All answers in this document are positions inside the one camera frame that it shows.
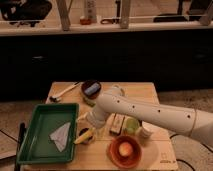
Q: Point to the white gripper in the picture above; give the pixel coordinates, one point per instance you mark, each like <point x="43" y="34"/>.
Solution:
<point x="96" y="117"/>

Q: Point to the yellow banana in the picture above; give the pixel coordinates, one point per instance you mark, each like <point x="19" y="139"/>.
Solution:
<point x="84" y="138"/>

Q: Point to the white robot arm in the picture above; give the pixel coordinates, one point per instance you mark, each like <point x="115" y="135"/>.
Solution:
<point x="196" y="124"/>

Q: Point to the green cup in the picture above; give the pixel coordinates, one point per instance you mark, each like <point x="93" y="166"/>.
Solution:
<point x="130" y="126"/>

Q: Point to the white small cup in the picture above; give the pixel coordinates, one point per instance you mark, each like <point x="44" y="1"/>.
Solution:
<point x="145" y="131"/>

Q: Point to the green pickle vegetable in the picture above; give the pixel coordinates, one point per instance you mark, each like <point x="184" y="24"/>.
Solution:
<point x="89" y="102"/>

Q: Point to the brown rectangular box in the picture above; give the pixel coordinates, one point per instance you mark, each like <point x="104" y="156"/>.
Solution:
<point x="117" y="124"/>

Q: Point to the blue block in bowl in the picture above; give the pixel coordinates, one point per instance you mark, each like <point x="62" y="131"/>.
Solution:
<point x="92" y="89"/>

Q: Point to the dark brown bowl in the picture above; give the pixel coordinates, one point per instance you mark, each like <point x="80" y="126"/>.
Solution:
<point x="88" y="83"/>

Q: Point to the peach fruit in bowl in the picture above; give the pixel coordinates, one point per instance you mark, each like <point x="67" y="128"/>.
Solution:
<point x="125" y="149"/>

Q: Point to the white crumpled cloth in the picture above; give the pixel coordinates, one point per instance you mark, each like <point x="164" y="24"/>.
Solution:
<point x="60" y="136"/>

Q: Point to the orange bowl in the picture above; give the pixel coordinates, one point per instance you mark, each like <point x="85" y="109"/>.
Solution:
<point x="124" y="162"/>

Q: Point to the green plastic tray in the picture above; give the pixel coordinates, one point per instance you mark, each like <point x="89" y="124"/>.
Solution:
<point x="37" y="146"/>

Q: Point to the black marker pen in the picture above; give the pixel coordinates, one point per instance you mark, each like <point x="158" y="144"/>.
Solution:
<point x="22" y="130"/>

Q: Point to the red object on floor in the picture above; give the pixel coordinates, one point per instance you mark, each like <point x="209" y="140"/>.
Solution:
<point x="84" y="21"/>

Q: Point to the black office chair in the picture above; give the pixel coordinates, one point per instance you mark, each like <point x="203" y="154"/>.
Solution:
<point x="30" y="12"/>

